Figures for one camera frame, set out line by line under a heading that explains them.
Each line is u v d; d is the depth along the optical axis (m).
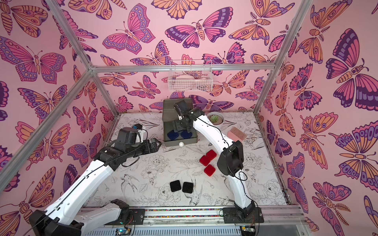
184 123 0.64
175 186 0.83
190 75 0.95
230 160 0.56
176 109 0.70
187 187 0.83
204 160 0.93
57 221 0.38
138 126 0.68
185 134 0.88
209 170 0.90
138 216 0.74
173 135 0.89
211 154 0.95
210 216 0.75
